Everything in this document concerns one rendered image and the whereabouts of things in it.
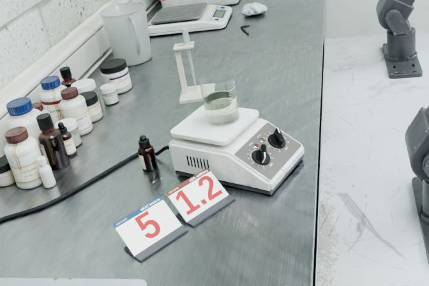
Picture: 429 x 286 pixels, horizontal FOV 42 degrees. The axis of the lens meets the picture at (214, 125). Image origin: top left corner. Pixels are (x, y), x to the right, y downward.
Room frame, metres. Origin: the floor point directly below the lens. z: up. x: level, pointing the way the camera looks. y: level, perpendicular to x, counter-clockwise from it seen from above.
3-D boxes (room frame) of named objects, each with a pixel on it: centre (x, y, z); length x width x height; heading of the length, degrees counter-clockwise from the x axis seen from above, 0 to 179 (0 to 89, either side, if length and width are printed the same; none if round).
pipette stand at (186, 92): (1.21, 0.03, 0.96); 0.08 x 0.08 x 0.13; 84
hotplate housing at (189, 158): (0.87, -0.02, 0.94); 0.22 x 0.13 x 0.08; 52
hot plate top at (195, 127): (0.88, 0.00, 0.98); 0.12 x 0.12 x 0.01; 52
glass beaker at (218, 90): (0.88, -0.02, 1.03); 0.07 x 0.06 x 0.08; 143
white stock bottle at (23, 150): (0.94, 0.36, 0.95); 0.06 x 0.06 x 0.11
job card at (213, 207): (0.76, 0.04, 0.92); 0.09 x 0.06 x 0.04; 127
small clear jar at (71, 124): (1.07, 0.30, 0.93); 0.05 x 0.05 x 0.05
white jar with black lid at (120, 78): (1.34, 0.22, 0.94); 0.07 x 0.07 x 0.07
